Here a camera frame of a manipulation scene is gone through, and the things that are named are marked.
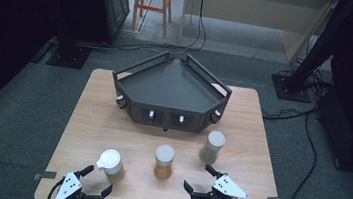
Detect orange spice jar white lid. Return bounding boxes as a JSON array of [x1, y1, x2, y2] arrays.
[[151, 142, 177, 182]]

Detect wooden ladder orange rungs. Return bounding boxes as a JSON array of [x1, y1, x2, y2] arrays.
[[130, 0, 175, 40]]

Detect black slanted stand pole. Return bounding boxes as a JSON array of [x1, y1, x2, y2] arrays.
[[285, 0, 353, 100]]

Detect dark grey corner rack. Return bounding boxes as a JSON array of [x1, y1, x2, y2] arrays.
[[106, 44, 237, 139]]

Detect grey spice jar white lid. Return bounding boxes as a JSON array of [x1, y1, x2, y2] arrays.
[[197, 129, 228, 167]]

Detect spice jar with spouted lid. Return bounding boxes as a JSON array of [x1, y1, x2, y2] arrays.
[[94, 147, 128, 184]]

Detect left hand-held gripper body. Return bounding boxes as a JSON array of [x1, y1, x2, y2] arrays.
[[51, 169, 107, 199]]

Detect beige desk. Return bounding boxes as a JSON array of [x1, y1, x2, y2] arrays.
[[176, 0, 341, 68]]

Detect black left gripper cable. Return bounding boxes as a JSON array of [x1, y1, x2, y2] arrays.
[[45, 176, 67, 199]]

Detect dark framed panel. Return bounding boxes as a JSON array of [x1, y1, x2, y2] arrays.
[[90, 0, 132, 47]]

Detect black stand base plate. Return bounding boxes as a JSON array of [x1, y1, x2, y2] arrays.
[[268, 72, 315, 105], [44, 42, 93, 71]]

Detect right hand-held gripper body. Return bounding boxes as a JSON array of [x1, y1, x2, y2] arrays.
[[190, 170, 252, 199]]

